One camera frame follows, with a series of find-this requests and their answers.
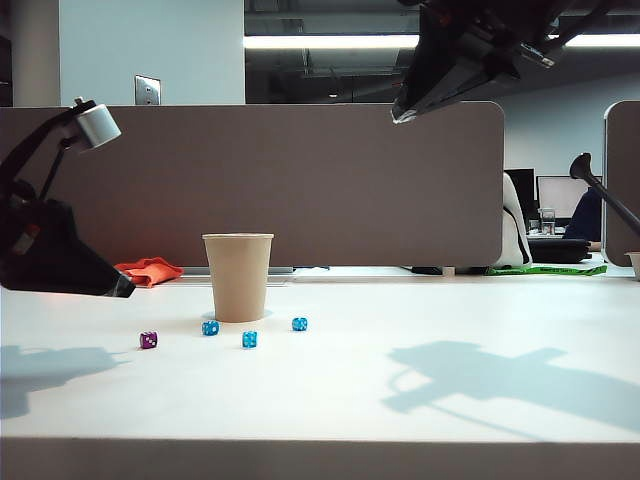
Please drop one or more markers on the clear drinking glass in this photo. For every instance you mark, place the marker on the clear drinking glass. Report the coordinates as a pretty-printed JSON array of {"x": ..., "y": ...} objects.
[{"x": 547, "y": 222}]

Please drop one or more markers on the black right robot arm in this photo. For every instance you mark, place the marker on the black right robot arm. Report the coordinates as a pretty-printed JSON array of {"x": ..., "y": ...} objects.
[{"x": 565, "y": 15}]

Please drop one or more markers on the green tape strip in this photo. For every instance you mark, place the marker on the green tape strip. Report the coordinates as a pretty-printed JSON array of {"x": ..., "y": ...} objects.
[{"x": 545, "y": 270}]

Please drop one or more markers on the black left camera bracket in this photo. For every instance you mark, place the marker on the black left camera bracket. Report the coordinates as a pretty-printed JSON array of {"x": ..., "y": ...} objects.
[{"x": 25, "y": 145}]

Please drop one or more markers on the lit white computer monitor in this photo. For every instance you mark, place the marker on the lit white computer monitor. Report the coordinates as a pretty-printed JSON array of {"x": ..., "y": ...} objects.
[{"x": 557, "y": 195}]

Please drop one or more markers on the brown paper cup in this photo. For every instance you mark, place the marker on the brown paper cup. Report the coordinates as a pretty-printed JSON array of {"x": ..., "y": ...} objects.
[{"x": 238, "y": 280}]

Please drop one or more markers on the black cushion bag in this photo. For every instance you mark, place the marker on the black cushion bag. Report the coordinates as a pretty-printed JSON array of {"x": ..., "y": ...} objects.
[{"x": 557, "y": 250}]

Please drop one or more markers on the black computer monitor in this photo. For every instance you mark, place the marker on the black computer monitor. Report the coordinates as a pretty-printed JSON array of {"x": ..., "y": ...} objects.
[{"x": 522, "y": 190}]

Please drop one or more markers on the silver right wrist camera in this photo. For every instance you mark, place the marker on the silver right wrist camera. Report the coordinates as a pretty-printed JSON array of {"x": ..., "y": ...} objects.
[{"x": 537, "y": 55}]

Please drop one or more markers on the seated person in dark top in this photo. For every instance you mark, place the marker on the seated person in dark top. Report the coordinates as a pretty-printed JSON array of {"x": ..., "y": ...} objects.
[{"x": 585, "y": 220}]

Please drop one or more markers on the purple die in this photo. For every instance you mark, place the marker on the purple die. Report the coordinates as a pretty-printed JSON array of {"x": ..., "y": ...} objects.
[{"x": 148, "y": 340}]

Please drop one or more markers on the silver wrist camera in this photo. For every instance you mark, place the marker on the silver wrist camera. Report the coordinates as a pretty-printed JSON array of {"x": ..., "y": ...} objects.
[
  {"x": 100, "y": 125},
  {"x": 537, "y": 55}
]

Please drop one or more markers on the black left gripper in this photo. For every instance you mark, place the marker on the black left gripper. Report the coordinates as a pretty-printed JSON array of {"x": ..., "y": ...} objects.
[{"x": 30, "y": 265}]

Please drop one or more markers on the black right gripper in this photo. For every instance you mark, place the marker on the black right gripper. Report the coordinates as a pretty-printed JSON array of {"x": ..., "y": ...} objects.
[{"x": 485, "y": 20}]

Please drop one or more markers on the blue die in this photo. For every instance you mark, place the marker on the blue die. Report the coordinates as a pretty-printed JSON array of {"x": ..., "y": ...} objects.
[
  {"x": 250, "y": 339},
  {"x": 300, "y": 324},
  {"x": 210, "y": 328}
]

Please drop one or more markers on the small beige paper bowl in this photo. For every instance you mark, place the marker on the small beige paper bowl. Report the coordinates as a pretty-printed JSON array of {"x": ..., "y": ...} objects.
[{"x": 634, "y": 265}]

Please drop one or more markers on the white partition foot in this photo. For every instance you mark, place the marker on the white partition foot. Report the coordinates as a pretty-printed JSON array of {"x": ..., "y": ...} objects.
[{"x": 448, "y": 271}]

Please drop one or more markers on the metal wall outlet plate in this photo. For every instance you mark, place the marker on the metal wall outlet plate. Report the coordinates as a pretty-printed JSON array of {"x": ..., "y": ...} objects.
[{"x": 147, "y": 90}]

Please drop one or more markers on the wide brown desk partition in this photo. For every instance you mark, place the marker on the wide brown desk partition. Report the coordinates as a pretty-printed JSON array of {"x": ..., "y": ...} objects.
[{"x": 300, "y": 175}]

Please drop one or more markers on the narrow brown desk partition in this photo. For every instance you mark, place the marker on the narrow brown desk partition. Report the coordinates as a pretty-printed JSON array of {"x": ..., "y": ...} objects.
[{"x": 625, "y": 150}]

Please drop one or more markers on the orange cloth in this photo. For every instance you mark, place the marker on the orange cloth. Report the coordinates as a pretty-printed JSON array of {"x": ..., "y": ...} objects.
[{"x": 150, "y": 272}]

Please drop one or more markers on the silver partition base rail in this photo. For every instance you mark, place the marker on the silver partition base rail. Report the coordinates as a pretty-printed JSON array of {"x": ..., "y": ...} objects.
[{"x": 235, "y": 270}]

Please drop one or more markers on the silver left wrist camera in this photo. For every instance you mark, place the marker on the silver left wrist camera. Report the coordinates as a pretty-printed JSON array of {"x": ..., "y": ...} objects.
[{"x": 100, "y": 125}]

